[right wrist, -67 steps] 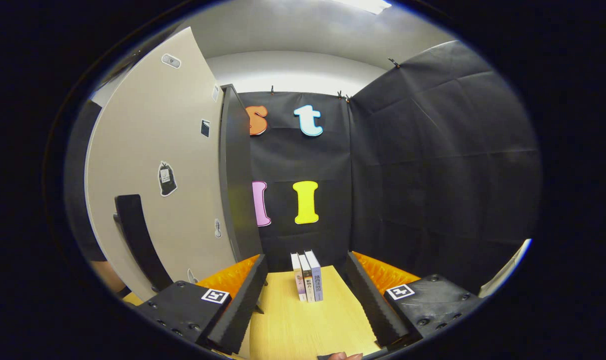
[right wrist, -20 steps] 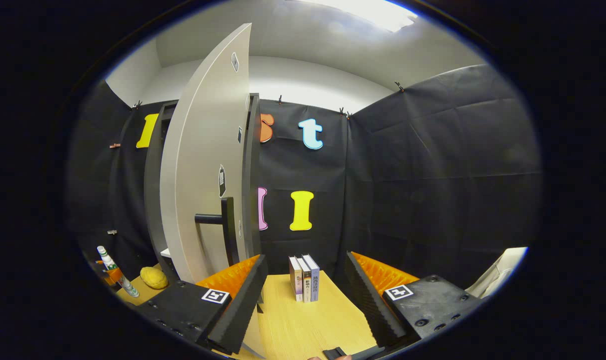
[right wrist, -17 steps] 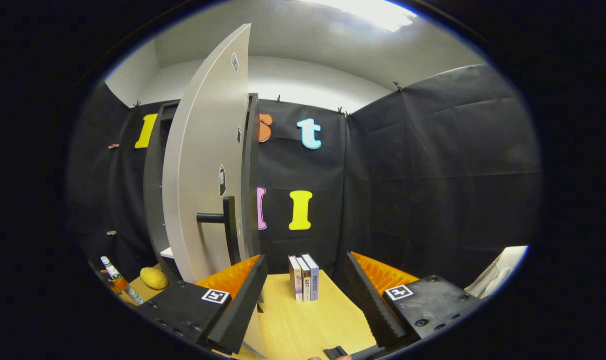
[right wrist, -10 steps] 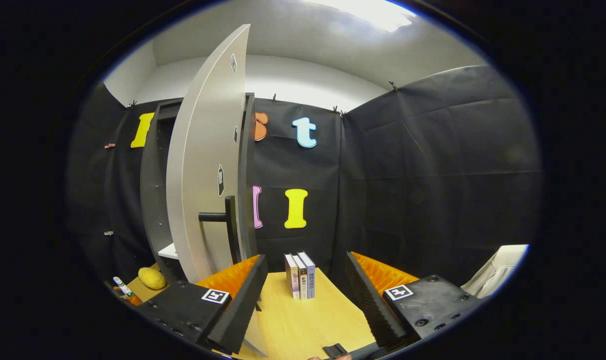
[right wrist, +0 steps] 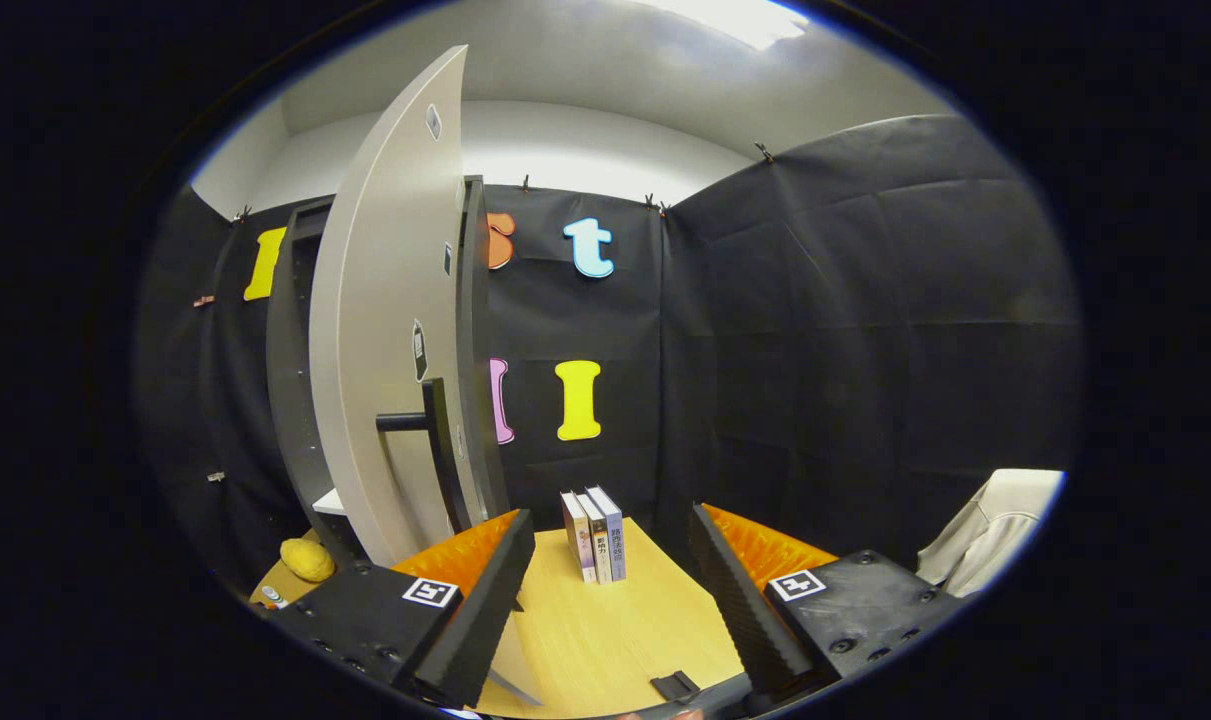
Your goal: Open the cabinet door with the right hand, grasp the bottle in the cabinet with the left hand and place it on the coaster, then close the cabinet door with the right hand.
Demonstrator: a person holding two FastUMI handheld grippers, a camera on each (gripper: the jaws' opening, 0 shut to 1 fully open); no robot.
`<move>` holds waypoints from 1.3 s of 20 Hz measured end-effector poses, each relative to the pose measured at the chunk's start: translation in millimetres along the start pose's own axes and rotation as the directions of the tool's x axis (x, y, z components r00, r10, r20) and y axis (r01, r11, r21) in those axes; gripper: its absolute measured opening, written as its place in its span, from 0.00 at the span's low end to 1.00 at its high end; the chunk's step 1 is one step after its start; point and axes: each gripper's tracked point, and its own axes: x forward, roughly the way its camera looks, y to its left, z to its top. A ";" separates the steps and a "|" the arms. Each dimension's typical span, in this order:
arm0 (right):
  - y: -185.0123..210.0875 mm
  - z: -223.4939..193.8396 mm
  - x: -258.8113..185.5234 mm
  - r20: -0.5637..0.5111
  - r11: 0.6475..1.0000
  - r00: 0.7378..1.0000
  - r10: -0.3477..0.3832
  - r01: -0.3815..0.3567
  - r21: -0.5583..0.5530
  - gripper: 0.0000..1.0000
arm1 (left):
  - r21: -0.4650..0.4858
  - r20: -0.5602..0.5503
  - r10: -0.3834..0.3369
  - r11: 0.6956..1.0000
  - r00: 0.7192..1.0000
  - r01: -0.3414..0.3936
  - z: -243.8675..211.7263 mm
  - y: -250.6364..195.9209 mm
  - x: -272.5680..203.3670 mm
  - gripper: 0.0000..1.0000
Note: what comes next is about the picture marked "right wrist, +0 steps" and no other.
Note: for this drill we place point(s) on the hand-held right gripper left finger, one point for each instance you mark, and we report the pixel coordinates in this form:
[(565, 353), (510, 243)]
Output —
[(480, 615)]

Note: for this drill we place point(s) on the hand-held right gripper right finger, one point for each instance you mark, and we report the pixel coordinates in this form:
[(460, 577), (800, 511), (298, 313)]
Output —
[(740, 610)]

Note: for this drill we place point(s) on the small white bottle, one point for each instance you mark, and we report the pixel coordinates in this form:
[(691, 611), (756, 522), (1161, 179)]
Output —
[(274, 597)]

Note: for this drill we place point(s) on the dark grey cabinet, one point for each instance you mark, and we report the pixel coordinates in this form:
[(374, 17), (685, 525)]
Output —
[(290, 400)]

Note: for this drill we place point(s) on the white and pink book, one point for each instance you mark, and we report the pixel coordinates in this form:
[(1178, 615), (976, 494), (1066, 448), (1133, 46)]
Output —
[(577, 545)]

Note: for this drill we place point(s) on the beige book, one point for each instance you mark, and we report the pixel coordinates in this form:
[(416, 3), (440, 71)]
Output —
[(597, 550)]

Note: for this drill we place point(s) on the yellow lemon plush toy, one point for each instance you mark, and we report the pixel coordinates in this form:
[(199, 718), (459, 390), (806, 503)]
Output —
[(308, 560)]

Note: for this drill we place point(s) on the beige garment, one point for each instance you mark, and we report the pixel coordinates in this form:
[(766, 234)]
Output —
[(995, 520)]

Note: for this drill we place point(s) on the black backdrop cloth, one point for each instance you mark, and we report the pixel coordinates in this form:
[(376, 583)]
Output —
[(865, 350)]

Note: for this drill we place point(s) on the long ceiling light panel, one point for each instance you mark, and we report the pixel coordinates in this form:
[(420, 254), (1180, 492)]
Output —
[(735, 20)]

